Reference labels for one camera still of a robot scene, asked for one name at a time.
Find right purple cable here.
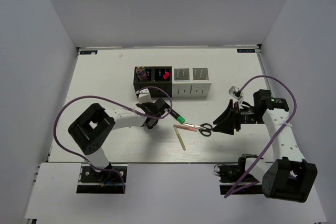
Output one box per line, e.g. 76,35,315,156
223,75,297,198

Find slim yellow pen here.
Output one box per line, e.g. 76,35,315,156
174,127,186,151

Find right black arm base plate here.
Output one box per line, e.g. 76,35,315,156
214,163,263,196

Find green cap black highlighter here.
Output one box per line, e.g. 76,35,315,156
170,110,185,124

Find black double pen holder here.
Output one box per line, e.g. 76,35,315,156
133,66,172,98

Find white double pen holder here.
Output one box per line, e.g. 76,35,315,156
172,68,212,98

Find black handled scissors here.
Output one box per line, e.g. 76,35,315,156
183,123,213,137

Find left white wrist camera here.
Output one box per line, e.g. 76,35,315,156
136,88,152,104

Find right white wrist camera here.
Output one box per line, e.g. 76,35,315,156
228,86,244,101

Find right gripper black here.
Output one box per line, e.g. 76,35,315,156
213,99,265,135

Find pink cap black highlighter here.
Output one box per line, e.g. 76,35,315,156
163,72,170,80

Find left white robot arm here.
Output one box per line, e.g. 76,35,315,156
68,98,170,182

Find purple cable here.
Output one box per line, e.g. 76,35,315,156
53,86,173,193
223,75,297,198

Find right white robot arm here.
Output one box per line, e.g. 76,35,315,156
213,89,318,203

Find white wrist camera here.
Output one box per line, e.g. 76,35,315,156
228,86,244,101
136,88,152,104

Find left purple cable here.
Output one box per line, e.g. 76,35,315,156
53,86,173,193

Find slim orange pen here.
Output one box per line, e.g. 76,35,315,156
173,124,197,132

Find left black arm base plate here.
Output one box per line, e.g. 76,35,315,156
76,165,128,194

